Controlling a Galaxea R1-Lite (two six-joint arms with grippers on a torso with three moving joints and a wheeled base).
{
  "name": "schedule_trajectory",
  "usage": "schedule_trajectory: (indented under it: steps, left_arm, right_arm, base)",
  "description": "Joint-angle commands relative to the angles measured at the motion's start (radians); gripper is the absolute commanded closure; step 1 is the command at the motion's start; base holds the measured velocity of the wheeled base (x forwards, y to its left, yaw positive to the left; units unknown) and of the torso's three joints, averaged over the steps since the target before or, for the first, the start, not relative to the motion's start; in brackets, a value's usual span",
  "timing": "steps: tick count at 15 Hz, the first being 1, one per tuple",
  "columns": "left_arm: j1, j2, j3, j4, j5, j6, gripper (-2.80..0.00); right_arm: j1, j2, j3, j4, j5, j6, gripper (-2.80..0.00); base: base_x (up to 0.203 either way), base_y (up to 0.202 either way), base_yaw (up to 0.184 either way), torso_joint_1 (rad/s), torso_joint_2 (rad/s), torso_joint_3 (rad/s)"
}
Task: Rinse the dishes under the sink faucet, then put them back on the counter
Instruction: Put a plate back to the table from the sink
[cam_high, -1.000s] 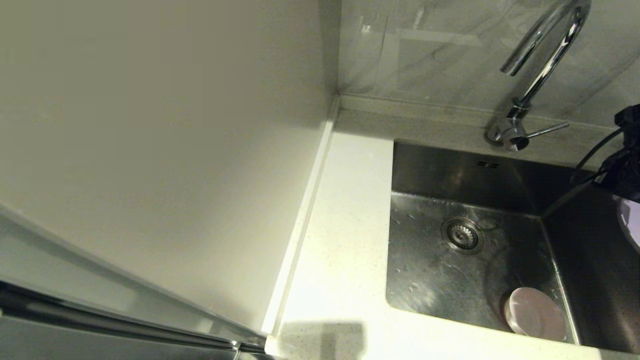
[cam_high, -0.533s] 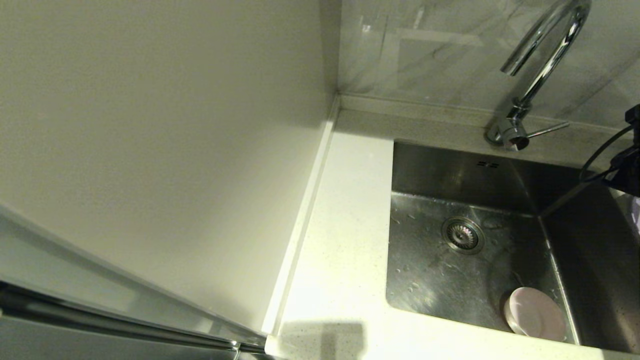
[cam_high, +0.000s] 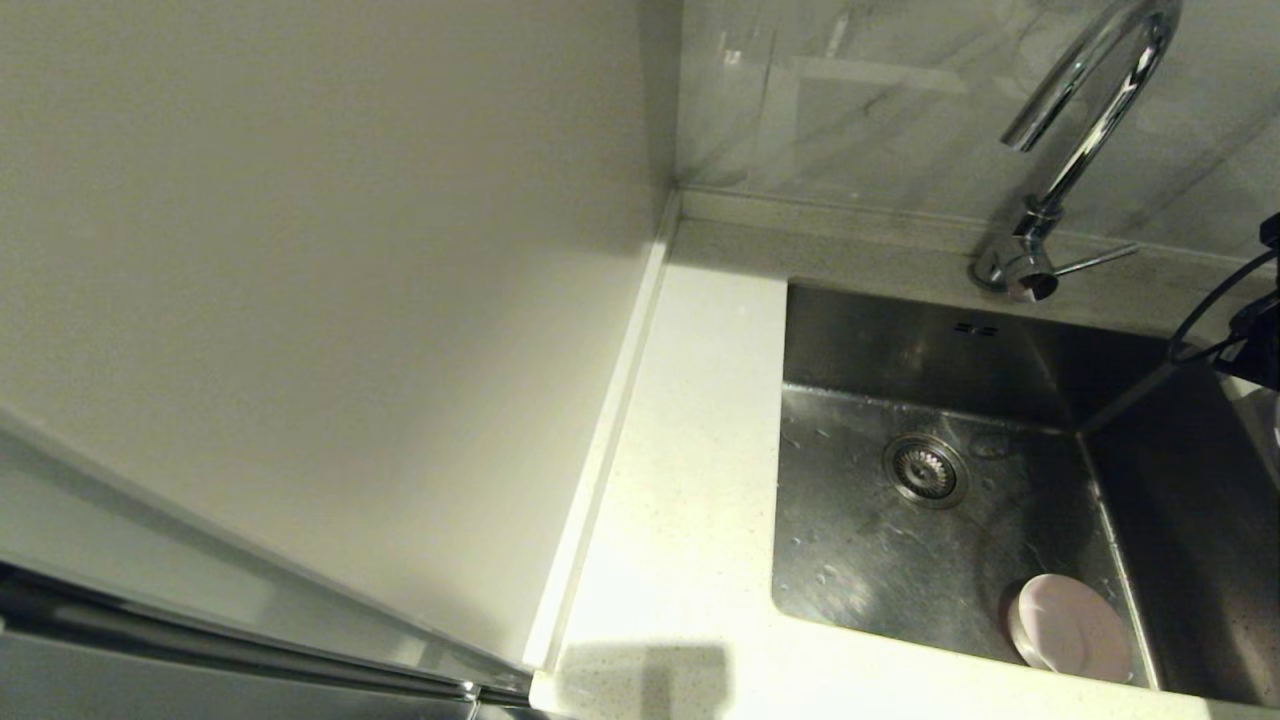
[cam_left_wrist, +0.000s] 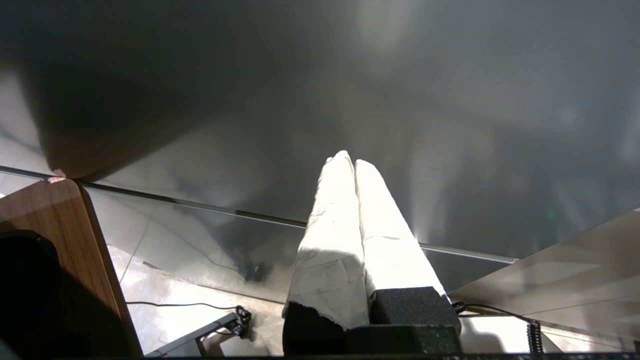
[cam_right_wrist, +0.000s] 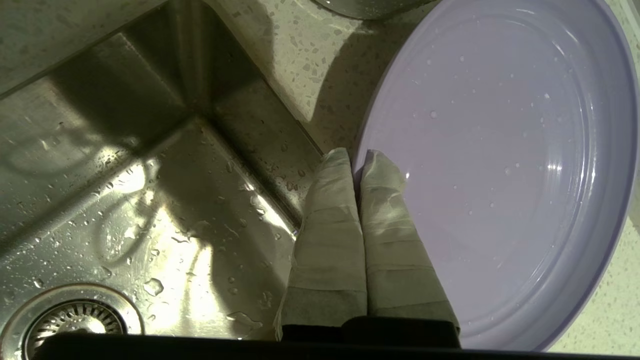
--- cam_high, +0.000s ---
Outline round metal drain strainer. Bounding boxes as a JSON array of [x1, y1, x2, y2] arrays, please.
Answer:
[[882, 433, 971, 511]]

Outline small pale pink cup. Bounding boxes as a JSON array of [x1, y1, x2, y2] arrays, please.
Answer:
[[1005, 573, 1135, 685]]

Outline tall beige cabinet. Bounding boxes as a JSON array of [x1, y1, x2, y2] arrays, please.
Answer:
[[0, 0, 683, 720]]

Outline chrome gooseneck faucet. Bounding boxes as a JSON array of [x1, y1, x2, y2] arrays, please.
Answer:
[[968, 0, 1186, 304]]

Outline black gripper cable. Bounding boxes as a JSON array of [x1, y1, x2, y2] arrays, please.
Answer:
[[1168, 250, 1280, 366]]

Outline stainless steel sink basin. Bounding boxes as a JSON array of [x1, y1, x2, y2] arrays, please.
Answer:
[[770, 280, 1280, 706]]

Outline stone backsplash upstand strip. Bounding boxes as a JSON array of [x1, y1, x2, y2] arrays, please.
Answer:
[[676, 188, 1280, 273]]

